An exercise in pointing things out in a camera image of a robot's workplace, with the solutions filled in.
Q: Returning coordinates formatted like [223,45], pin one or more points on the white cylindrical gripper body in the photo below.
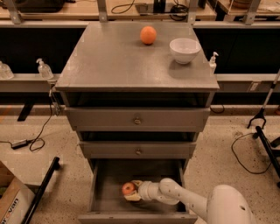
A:
[144,191]

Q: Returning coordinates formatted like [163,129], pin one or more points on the red apple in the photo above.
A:
[128,188]

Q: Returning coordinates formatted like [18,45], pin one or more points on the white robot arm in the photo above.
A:
[224,205]

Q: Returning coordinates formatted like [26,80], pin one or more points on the grey open bottom drawer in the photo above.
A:
[108,206]

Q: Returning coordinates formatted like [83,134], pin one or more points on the grey middle drawer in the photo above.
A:
[137,150]

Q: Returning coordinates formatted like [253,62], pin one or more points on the grey wooden drawer cabinet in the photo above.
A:
[111,67]

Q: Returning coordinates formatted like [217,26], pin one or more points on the grey top drawer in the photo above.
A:
[138,119]

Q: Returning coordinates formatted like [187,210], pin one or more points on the black bar on floor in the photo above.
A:
[55,165]

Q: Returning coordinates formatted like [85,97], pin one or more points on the cardboard box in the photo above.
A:
[16,197]

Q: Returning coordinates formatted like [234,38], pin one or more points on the black stand leg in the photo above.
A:
[273,154]

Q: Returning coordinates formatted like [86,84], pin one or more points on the grabber tool with white pole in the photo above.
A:
[260,114]

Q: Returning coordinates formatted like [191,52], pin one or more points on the white ceramic bowl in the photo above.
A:
[184,50]

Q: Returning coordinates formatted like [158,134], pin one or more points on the clear pump bottle left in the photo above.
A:
[44,70]

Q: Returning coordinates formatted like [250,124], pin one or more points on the orange fruit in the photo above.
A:
[148,35]

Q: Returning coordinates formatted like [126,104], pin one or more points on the black power adapter with cable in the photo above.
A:
[38,142]

